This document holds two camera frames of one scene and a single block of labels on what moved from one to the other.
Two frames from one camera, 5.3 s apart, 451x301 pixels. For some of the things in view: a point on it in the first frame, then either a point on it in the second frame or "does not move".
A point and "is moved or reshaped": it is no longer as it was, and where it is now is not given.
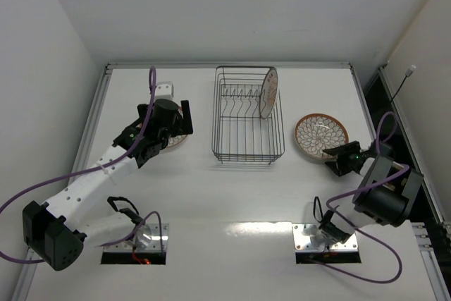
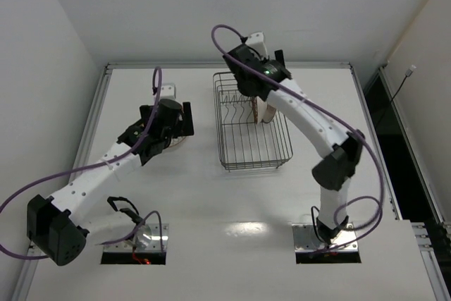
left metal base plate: x=146 y=238 does not move
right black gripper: x=342 y=160 to x=279 y=56
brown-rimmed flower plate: x=317 y=132 is moved or reshaped
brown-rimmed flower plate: x=175 y=140 does not move
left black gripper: x=181 y=126 does not move
